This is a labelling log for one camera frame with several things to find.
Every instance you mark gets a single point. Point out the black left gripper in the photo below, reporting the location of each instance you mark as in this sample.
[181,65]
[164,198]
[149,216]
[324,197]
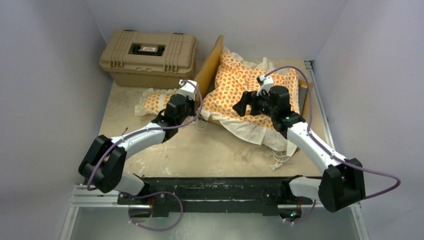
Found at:
[192,103]

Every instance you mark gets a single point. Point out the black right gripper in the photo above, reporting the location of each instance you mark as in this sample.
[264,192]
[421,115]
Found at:
[250,98]

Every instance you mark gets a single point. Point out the wooden pet bed frame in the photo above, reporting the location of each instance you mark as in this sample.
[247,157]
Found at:
[288,77]

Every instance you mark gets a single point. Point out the orange patterned white blanket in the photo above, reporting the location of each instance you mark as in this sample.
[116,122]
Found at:
[233,77]

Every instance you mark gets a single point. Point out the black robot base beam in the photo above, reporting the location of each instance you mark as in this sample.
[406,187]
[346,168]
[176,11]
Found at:
[268,196]

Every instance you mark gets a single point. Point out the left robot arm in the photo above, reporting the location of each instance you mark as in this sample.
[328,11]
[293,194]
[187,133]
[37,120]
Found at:
[103,164]

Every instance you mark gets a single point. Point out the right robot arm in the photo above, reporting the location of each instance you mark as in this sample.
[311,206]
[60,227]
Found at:
[342,180]

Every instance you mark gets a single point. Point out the small orange patterned pillow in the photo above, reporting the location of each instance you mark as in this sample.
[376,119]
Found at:
[152,101]

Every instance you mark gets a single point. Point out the tan plastic tool case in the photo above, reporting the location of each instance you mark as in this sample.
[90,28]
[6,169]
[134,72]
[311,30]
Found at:
[149,60]

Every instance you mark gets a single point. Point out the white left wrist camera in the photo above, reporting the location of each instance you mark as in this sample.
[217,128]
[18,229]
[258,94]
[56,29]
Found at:
[188,88]

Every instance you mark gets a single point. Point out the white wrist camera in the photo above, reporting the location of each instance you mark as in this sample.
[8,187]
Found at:
[266,83]
[188,88]

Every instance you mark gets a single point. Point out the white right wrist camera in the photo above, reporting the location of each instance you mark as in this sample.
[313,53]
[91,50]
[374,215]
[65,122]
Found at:
[266,83]

